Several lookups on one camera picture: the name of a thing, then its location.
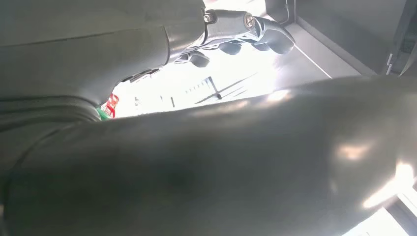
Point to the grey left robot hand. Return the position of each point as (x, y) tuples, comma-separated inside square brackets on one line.
[(81, 49)]

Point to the grey package large red print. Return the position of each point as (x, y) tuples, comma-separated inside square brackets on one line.
[(113, 102)]

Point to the dark grey panel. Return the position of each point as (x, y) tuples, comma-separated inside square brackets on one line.
[(345, 29)]

